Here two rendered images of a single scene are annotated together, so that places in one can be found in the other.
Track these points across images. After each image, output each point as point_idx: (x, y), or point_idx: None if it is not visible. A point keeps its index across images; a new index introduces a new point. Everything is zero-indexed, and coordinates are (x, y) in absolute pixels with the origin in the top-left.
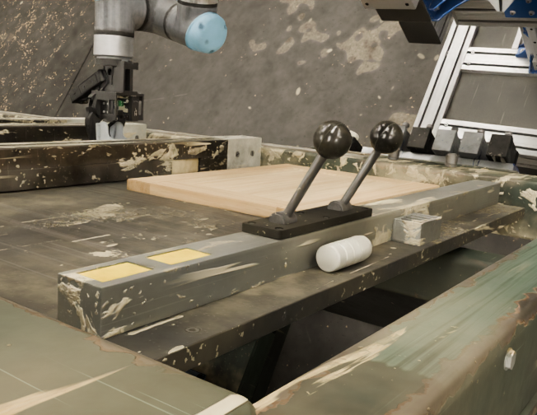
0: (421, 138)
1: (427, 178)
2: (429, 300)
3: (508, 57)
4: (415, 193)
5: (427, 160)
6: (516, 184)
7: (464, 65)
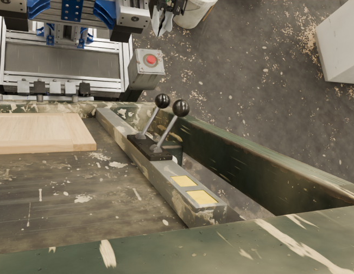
0: (41, 87)
1: (70, 110)
2: (282, 164)
3: (32, 35)
4: (111, 121)
5: (46, 99)
6: (115, 107)
7: (6, 38)
